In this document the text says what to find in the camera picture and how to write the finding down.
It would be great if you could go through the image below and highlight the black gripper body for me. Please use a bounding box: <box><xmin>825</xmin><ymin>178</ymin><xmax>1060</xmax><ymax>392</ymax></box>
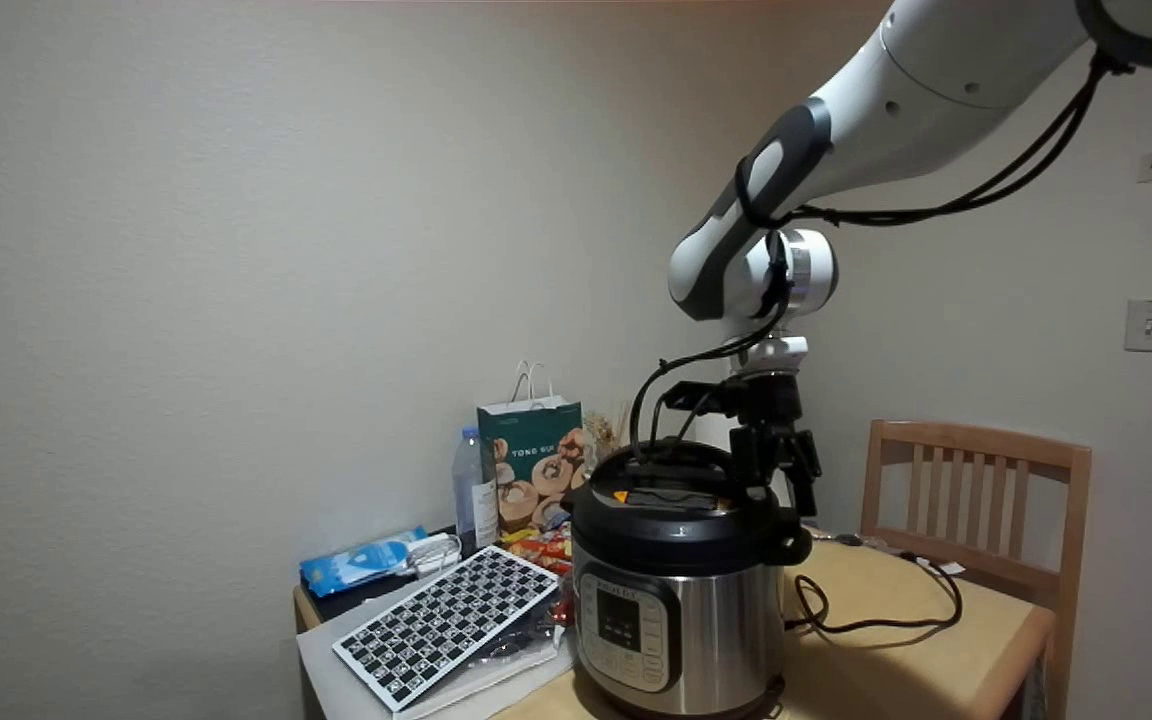
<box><xmin>727</xmin><ymin>371</ymin><xmax>807</xmax><ymax>453</ymax></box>

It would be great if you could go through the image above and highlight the stainless steel cooker body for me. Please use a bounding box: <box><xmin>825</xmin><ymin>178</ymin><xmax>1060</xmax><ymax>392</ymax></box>
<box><xmin>565</xmin><ymin>535</ymin><xmax>796</xmax><ymax>720</ymax></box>

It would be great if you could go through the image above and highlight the jar with dried sticks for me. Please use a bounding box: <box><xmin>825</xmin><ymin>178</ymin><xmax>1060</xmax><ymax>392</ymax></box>
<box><xmin>581</xmin><ymin>405</ymin><xmax>629</xmax><ymax>472</ymax></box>

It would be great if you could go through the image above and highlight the wooden chair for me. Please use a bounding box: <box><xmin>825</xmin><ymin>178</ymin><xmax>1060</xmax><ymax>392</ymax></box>
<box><xmin>855</xmin><ymin>418</ymin><xmax>1097</xmax><ymax>720</ymax></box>

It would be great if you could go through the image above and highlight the green gift bag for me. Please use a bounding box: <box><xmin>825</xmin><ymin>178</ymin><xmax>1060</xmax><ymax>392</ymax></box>
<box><xmin>471</xmin><ymin>356</ymin><xmax>589</xmax><ymax>544</ymax></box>

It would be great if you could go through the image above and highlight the yellow snack packet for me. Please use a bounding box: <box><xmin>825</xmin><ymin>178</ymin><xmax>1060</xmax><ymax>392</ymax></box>
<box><xmin>503</xmin><ymin>523</ymin><xmax>581</xmax><ymax>594</ymax></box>

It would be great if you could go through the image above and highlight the clear water bottle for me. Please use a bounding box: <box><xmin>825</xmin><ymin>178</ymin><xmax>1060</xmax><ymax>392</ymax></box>
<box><xmin>449</xmin><ymin>426</ymin><xmax>499</xmax><ymax>559</ymax></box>

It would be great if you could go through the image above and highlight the black white checkerboard panel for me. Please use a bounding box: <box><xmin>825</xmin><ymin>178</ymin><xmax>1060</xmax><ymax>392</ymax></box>
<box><xmin>328</xmin><ymin>539</ymin><xmax>566</xmax><ymax>717</ymax></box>

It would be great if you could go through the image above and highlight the blue tissue pack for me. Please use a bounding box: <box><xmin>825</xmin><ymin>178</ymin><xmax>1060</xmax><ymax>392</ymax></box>
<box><xmin>294</xmin><ymin>523</ymin><xmax>464</xmax><ymax>609</ymax></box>

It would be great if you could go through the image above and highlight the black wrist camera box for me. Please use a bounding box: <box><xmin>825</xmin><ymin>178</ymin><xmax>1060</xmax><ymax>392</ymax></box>
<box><xmin>660</xmin><ymin>375</ymin><xmax>746</xmax><ymax>419</ymax></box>

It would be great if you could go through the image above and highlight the black cooker power cord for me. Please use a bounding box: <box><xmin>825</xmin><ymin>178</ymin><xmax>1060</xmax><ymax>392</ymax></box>
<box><xmin>781</xmin><ymin>527</ymin><xmax>969</xmax><ymax>641</ymax></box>

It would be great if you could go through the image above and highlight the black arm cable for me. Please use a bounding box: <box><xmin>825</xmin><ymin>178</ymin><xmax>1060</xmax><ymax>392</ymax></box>
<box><xmin>625</xmin><ymin>44</ymin><xmax>1129</xmax><ymax>453</ymax></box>

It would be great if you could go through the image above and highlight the white light switch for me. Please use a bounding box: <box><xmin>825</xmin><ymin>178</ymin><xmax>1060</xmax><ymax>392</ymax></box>
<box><xmin>1125</xmin><ymin>297</ymin><xmax>1152</xmax><ymax>356</ymax></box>

